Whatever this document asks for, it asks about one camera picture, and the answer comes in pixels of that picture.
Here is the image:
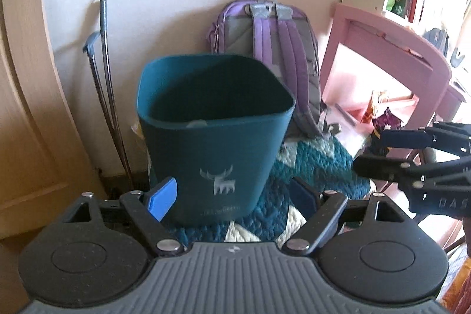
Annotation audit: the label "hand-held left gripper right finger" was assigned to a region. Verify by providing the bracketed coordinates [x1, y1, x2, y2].
[280, 177, 407, 256]

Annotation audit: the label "light wooden door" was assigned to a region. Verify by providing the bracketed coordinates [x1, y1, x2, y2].
[0, 0, 107, 239]

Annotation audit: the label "purple backpack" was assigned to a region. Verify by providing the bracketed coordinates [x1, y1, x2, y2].
[207, 0, 330, 138]

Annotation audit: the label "teal and white crocheted blanket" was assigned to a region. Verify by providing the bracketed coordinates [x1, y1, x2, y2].
[147, 135, 376, 252]

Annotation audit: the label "metal poles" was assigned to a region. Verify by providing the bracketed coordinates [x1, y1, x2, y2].
[83, 0, 134, 190]

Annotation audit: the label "pink wooden desk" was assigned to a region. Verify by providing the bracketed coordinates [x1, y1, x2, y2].
[319, 2, 471, 256]

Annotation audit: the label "dark purple snack wrapper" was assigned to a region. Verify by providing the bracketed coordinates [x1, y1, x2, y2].
[371, 107, 404, 132]

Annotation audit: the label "dark hanging bag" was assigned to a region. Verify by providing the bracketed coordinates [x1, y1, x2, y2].
[423, 28, 450, 55]

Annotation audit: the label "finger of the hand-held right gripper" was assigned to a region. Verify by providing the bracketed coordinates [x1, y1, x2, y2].
[379, 121, 471, 156]
[352, 155, 471, 194]

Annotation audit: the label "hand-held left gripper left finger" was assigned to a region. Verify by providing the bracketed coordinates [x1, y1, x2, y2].
[59, 176, 185, 256]

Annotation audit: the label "teal plastic waste bin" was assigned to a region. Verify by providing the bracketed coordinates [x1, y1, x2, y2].
[136, 54, 296, 226]

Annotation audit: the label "orange snack wrapper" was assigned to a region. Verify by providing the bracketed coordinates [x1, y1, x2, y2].
[362, 89, 390, 124]

